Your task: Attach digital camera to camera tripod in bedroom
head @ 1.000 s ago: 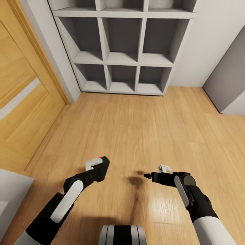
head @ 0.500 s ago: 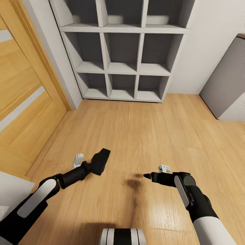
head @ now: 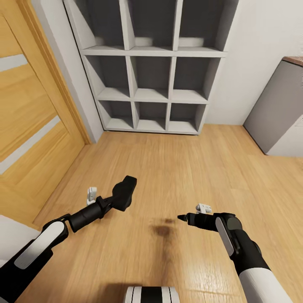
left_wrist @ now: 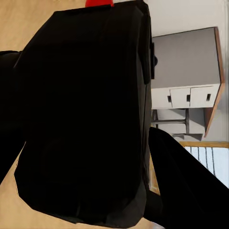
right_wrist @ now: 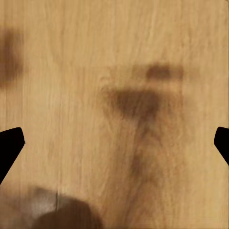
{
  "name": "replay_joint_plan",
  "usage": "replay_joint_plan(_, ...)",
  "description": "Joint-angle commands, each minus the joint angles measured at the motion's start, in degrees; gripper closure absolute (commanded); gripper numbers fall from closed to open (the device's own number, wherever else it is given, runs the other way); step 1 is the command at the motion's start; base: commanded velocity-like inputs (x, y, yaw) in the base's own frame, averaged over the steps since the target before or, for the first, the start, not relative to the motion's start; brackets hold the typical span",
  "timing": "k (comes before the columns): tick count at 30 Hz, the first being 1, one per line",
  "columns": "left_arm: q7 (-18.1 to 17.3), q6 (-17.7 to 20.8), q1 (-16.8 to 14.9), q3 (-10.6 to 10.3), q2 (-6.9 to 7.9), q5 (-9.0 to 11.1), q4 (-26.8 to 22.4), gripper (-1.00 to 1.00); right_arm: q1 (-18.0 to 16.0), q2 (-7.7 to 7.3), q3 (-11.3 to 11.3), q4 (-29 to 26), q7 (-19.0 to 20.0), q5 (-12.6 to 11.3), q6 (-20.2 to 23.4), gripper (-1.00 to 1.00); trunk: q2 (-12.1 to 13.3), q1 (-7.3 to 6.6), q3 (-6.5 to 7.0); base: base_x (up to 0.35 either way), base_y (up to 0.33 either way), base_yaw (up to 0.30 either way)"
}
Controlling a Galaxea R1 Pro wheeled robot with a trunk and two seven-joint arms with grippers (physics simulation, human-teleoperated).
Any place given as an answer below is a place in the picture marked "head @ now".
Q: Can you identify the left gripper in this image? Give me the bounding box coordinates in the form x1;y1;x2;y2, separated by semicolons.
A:
80;194;119;226

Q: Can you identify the digital camera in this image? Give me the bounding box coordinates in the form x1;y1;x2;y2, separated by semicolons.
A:
111;175;137;212

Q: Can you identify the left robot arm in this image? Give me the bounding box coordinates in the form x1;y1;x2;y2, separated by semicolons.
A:
0;187;119;303

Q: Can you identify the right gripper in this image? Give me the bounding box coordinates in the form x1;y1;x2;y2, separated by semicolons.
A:
178;213;209;230

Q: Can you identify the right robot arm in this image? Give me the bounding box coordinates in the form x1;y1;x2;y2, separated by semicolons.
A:
178;204;293;303

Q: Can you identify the robot trunk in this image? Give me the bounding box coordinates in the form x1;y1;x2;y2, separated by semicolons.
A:
123;286;180;303

